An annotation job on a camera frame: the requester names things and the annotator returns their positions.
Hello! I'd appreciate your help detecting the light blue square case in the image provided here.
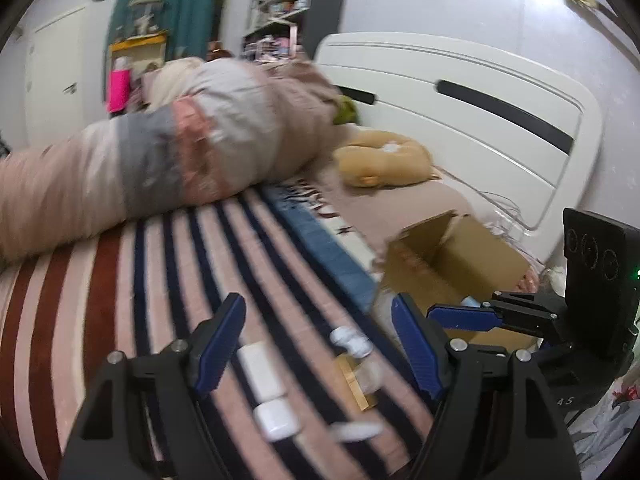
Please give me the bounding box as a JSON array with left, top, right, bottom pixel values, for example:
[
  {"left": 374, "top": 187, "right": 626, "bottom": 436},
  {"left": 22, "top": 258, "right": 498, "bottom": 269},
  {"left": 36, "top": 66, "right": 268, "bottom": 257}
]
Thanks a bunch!
[{"left": 460, "top": 296, "right": 482, "bottom": 308}]

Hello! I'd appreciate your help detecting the brown cardboard box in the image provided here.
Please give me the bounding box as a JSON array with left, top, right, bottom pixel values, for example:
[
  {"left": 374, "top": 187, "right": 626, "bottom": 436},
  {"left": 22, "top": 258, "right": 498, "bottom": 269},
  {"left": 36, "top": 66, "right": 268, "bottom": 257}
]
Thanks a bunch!
[{"left": 370, "top": 210, "right": 539, "bottom": 342}]

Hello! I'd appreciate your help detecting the white rectangular case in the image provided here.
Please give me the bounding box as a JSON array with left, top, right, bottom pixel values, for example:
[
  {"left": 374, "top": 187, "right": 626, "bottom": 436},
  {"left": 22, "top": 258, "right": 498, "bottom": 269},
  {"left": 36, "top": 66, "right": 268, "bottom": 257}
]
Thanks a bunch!
[{"left": 238, "top": 341, "right": 286, "bottom": 404}]

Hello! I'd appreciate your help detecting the white rounded box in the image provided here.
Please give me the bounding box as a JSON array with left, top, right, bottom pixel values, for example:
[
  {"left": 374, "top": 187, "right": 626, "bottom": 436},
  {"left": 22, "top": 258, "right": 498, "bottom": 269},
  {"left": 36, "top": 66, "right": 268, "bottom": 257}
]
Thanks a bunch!
[{"left": 254, "top": 396, "right": 302, "bottom": 442}]

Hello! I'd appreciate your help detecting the white bed headboard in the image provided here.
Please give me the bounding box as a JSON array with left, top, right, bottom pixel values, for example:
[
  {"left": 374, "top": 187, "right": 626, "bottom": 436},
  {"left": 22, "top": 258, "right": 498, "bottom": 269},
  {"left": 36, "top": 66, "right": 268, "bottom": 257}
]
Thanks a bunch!
[{"left": 314, "top": 32, "right": 603, "bottom": 262}]

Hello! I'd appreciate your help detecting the pink striped pillow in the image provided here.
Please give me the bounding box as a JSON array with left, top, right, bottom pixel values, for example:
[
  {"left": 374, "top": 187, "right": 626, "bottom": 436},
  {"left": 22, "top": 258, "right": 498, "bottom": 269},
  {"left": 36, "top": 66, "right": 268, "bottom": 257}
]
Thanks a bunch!
[{"left": 309, "top": 123, "right": 482, "bottom": 256}]

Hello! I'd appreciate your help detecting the striped plush blanket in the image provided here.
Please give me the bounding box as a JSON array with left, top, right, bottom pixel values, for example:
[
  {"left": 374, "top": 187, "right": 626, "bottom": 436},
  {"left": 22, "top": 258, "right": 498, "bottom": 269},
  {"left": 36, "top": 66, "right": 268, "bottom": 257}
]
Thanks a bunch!
[{"left": 1, "top": 180, "right": 432, "bottom": 479}]

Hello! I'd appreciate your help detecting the tan plush dog toy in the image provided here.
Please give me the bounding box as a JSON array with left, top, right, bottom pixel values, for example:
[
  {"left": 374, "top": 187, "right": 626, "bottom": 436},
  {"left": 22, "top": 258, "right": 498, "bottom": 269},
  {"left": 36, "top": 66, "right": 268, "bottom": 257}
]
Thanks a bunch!
[{"left": 332, "top": 130, "right": 439, "bottom": 188}]

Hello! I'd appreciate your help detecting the green plush toy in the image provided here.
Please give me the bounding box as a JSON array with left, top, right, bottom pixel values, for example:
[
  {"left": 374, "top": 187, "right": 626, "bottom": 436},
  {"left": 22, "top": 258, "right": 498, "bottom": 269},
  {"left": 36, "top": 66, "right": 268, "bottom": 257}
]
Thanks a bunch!
[{"left": 333, "top": 94, "right": 358, "bottom": 126}]

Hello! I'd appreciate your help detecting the rolled pink grey quilt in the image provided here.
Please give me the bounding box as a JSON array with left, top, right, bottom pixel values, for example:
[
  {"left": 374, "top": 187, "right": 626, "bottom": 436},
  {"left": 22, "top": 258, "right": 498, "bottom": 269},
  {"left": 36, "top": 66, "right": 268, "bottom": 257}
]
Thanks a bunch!
[{"left": 1, "top": 58, "right": 342, "bottom": 264}]

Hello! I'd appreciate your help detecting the pink bag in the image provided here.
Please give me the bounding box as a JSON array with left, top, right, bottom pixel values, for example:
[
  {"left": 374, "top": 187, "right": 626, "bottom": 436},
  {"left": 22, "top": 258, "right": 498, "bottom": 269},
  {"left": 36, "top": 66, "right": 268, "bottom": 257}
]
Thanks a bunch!
[{"left": 107, "top": 56, "right": 131, "bottom": 115}]

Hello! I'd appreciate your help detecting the white door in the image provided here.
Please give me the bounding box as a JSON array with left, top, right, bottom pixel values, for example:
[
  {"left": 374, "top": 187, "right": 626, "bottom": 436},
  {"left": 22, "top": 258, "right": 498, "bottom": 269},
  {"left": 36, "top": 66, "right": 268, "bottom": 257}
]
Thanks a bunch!
[{"left": 25, "top": 8, "right": 84, "bottom": 148}]

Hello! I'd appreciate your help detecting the yellow wooden shelf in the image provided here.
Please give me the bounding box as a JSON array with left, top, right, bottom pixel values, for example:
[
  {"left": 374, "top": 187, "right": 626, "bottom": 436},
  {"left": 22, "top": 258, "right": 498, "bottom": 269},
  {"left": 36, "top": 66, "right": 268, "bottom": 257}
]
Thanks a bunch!
[{"left": 106, "top": 32, "right": 168, "bottom": 78}]

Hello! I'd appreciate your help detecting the white storage shelf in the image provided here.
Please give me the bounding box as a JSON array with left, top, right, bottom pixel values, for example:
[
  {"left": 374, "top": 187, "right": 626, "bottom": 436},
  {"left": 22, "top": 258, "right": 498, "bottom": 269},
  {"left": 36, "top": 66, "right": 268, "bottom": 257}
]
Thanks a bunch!
[{"left": 241, "top": 0, "right": 312, "bottom": 63}]

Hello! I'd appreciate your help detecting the white charging cable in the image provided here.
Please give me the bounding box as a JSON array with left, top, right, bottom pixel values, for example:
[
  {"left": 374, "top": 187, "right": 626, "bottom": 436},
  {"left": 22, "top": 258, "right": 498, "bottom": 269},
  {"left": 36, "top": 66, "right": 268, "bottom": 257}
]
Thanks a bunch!
[{"left": 439, "top": 169, "right": 547, "bottom": 266}]

